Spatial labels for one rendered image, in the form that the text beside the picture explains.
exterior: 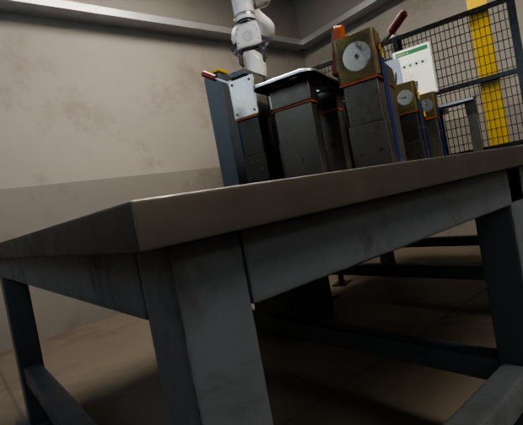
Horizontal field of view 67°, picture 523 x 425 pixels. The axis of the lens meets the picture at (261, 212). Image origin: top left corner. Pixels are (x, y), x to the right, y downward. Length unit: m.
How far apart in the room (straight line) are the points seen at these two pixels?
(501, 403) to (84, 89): 3.39
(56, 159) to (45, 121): 0.29
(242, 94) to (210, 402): 0.99
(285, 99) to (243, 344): 0.84
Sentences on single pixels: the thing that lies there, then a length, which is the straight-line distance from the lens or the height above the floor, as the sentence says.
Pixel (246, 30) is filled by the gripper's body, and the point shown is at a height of 1.36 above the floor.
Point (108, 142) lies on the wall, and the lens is 3.58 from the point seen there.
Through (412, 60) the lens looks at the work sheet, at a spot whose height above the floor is 1.37.
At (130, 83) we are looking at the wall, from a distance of 3.81.
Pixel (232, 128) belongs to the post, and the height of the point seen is 0.95.
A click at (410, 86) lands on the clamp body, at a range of 1.74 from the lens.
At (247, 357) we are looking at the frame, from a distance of 0.41.
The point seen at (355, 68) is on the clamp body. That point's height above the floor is 0.97.
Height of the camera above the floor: 0.68
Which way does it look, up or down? 1 degrees down
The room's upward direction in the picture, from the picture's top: 10 degrees counter-clockwise
